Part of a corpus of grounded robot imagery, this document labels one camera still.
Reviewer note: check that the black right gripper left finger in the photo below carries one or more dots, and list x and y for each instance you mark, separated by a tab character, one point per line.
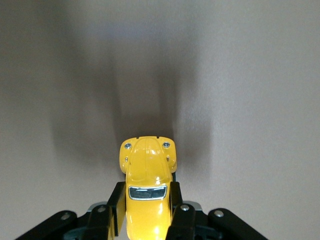
116	197

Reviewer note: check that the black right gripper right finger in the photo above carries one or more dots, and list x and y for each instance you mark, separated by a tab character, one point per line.
176	197

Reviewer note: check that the yellow beetle toy car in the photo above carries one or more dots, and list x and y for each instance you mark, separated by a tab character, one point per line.
145	170

